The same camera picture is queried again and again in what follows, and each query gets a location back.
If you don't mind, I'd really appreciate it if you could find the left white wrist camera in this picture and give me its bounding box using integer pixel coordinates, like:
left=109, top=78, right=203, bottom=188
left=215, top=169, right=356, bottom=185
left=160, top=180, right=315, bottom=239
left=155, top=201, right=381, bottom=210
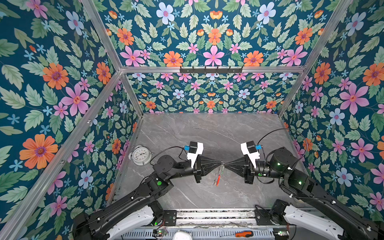
left=184, top=142, right=204, bottom=168

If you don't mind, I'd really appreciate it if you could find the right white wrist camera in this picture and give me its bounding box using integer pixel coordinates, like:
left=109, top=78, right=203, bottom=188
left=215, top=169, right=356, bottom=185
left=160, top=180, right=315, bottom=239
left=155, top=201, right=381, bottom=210
left=241, top=141, right=262, bottom=168

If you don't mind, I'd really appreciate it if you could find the left camera cable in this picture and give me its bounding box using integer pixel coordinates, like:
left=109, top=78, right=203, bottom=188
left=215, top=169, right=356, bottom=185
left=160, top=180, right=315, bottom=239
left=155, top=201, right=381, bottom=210
left=149, top=145, right=190, bottom=166

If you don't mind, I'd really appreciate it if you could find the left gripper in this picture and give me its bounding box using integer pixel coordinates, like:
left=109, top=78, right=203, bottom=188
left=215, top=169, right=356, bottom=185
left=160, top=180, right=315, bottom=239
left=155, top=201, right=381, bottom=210
left=167, top=154, right=223, bottom=184

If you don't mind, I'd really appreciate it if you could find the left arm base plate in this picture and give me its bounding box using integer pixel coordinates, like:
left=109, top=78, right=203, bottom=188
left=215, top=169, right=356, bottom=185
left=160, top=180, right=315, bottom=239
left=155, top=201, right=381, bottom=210
left=155, top=210, right=178, bottom=227

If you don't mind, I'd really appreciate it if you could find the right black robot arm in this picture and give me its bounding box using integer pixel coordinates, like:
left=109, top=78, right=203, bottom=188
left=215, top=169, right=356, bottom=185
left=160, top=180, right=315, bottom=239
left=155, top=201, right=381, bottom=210
left=225, top=148, right=384, bottom=240

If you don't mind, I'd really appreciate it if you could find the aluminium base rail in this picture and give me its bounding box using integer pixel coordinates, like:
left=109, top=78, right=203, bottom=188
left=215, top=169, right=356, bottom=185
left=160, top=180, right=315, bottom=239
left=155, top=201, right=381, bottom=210
left=113, top=207, right=325, bottom=229

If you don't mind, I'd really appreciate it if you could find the right camera cable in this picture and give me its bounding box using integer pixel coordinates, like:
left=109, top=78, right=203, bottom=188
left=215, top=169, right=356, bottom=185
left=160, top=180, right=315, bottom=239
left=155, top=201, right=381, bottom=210
left=256, top=127, right=310, bottom=169

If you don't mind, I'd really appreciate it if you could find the camera cable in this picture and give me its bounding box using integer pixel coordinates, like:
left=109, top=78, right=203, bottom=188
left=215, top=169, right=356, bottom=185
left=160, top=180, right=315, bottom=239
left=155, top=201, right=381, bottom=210
left=149, top=145, right=190, bottom=166
left=256, top=127, right=310, bottom=169

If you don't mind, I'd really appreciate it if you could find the orange handled screwdriver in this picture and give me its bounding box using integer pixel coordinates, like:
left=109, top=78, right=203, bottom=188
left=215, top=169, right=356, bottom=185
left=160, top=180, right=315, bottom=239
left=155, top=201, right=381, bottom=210
left=235, top=231, right=254, bottom=238

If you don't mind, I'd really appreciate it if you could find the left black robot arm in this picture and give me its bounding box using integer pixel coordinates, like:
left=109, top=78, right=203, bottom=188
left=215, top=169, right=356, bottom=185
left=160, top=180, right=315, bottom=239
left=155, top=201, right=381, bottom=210
left=72, top=155, right=222, bottom=240

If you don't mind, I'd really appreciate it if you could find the small circuit board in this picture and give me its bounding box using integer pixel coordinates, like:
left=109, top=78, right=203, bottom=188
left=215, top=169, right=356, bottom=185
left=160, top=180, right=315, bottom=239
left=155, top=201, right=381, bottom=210
left=152, top=229, right=168, bottom=239

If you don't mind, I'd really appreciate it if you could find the white round alarm clock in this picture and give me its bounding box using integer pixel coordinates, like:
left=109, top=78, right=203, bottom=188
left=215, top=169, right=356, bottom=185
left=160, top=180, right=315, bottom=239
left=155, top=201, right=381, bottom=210
left=129, top=145, right=152, bottom=166

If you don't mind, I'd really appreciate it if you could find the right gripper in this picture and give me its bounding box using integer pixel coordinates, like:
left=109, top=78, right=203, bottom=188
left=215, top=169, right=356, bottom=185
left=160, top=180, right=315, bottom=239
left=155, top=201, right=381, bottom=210
left=225, top=154, right=286, bottom=186

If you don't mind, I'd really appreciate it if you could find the black hook rail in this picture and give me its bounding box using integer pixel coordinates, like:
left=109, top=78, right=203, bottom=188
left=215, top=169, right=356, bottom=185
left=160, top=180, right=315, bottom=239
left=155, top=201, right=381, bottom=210
left=179, top=66, right=243, bottom=74

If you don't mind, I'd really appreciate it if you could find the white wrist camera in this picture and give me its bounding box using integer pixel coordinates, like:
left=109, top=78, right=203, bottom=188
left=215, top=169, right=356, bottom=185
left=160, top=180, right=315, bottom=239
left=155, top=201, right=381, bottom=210
left=241, top=141, right=262, bottom=168
left=184, top=142, right=204, bottom=168

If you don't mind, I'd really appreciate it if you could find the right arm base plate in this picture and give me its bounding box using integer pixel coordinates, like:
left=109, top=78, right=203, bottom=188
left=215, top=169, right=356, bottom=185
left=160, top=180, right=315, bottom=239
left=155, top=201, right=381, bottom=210
left=254, top=208, right=280, bottom=226

